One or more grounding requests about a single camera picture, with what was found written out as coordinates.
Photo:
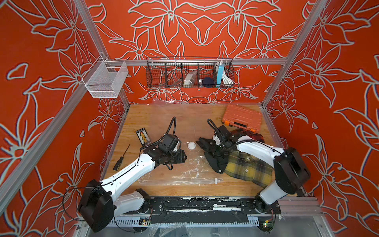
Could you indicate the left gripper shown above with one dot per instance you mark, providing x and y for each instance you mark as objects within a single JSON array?
[{"x": 181, "y": 158}]

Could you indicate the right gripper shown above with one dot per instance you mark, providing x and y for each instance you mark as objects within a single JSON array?
[{"x": 213, "y": 151}]

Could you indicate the clear plastic vacuum bag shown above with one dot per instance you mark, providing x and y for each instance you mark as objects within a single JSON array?
[{"x": 191, "y": 125}]

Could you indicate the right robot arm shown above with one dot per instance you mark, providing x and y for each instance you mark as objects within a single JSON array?
[{"x": 290, "y": 172}]

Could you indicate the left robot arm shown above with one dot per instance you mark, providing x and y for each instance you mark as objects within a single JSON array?
[{"x": 102, "y": 201}]

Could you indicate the white vacuum bag valve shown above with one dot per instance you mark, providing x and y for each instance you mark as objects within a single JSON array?
[{"x": 191, "y": 145}]

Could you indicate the red black plaid shirt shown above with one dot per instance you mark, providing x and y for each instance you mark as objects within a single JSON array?
[{"x": 238, "y": 133}]

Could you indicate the yellow green plaid shirt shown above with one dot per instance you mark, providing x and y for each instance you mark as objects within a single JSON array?
[{"x": 249, "y": 168}]

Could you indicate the small picture card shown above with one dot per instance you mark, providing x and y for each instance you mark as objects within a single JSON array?
[{"x": 143, "y": 137}]

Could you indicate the orange plastic tool case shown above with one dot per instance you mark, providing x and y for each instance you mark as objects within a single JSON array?
[{"x": 242, "y": 117}]

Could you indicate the dark blue round object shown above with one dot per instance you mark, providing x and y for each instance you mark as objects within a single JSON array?
[{"x": 208, "y": 82}]

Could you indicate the grey packet in basket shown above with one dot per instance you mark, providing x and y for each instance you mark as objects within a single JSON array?
[{"x": 189, "y": 80}]

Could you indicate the light blue box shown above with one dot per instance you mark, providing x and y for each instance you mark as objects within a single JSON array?
[{"x": 220, "y": 72}]

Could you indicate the black handled screwdriver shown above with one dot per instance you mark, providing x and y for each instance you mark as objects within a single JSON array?
[{"x": 120, "y": 160}]

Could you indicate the black wire wall basket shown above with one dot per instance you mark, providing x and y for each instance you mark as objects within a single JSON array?
[{"x": 170, "y": 72}]

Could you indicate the white wire wall basket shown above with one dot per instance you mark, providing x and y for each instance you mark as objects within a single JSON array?
[{"x": 105, "y": 79}]

